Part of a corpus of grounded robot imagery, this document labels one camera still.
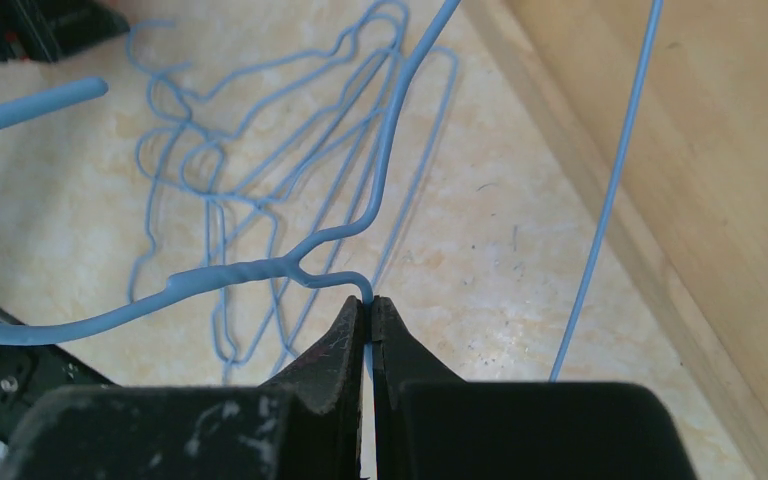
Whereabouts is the blue wire hanger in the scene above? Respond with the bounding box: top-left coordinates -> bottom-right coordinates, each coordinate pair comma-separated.
126,20 -> 394,303
205,46 -> 459,386
0,1 -> 663,382
179,40 -> 413,374
125,1 -> 410,139

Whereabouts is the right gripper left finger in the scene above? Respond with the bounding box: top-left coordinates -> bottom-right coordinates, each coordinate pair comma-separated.
261,296 -> 366,479

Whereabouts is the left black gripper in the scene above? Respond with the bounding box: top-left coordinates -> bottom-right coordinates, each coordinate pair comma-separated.
0,0 -> 130,63

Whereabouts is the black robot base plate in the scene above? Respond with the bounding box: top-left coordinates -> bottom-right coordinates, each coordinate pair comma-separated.
0,346 -> 111,443

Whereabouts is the wooden hanger rack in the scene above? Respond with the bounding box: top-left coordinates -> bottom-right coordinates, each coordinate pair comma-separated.
464,1 -> 768,479

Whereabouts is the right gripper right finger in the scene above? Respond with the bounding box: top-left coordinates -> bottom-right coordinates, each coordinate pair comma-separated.
370,296 -> 463,479

